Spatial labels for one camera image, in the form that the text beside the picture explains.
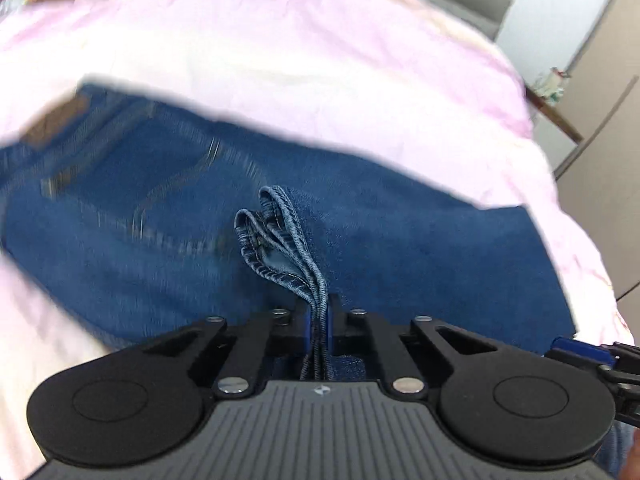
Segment white nightstand with brown top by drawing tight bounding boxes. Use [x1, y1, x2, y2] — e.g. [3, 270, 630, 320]
[525, 80, 587, 145]

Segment pink duvet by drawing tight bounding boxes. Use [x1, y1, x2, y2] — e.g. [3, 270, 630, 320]
[0, 0, 637, 480]

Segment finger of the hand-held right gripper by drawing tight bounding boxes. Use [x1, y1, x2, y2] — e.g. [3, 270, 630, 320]
[600, 342, 640, 426]
[547, 338, 615, 367]

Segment beige wardrobe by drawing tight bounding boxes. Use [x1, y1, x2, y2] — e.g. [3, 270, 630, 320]
[549, 0, 640, 302]

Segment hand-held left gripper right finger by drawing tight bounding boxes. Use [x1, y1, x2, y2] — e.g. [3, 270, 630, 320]
[327, 296, 501, 395]

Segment blue denim pants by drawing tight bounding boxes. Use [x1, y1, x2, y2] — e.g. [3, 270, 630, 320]
[0, 82, 583, 382]

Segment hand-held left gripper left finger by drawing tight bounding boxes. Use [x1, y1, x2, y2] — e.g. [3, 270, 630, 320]
[142, 301, 313, 397]

